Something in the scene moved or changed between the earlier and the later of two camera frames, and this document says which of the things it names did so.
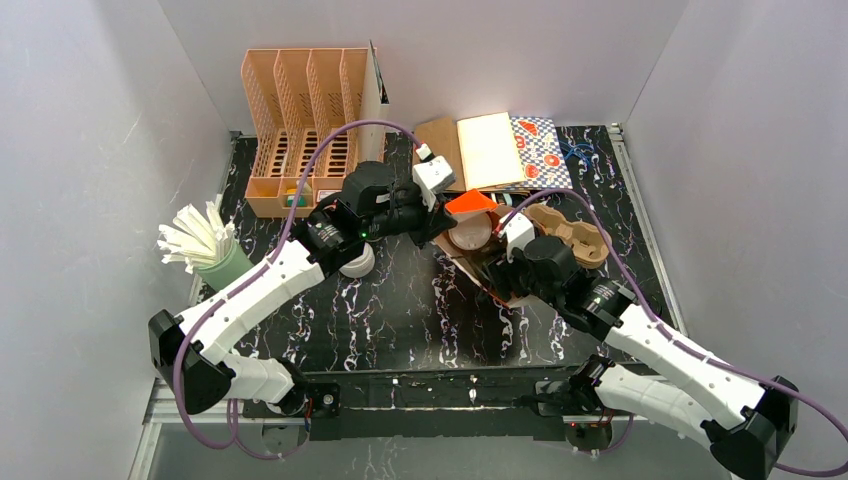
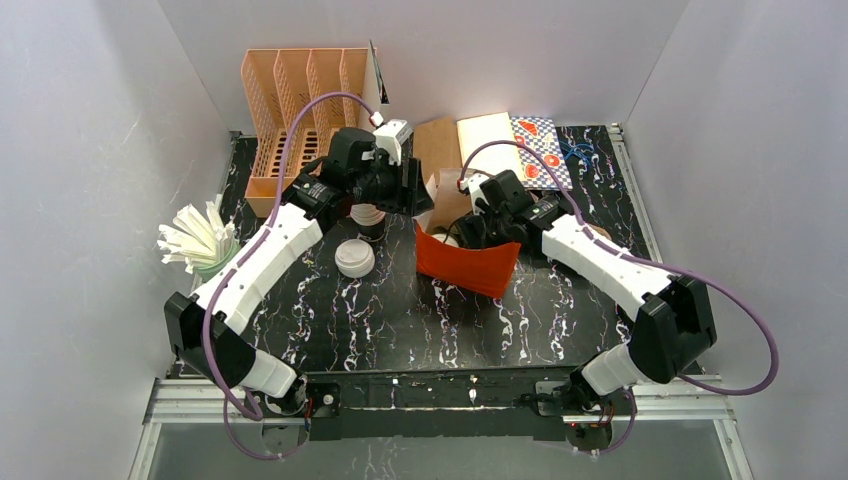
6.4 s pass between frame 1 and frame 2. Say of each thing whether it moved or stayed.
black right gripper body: moved
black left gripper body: moved
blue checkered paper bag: stayed
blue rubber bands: stayed
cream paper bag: stayed
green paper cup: stayed
